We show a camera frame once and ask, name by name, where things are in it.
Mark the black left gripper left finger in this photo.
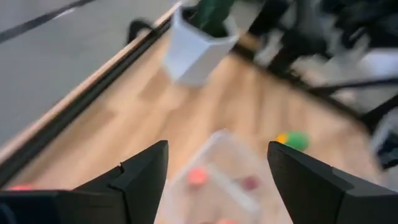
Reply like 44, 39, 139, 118
0, 139, 169, 224

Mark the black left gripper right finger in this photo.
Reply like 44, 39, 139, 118
267, 141, 398, 224

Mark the green toy pea pod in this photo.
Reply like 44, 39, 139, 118
275, 130, 311, 152

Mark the pink toy raspberry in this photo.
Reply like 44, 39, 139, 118
187, 167, 209, 187

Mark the dark red toy raspberry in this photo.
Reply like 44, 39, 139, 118
241, 175, 260, 191

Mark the clear plastic tupperware container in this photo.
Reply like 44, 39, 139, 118
154, 129, 282, 224

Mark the pink toy berry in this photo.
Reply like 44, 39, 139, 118
8, 183, 35, 191

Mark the white plant pot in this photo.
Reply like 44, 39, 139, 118
162, 4, 241, 88

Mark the green cactus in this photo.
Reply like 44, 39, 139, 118
188, 0, 236, 39

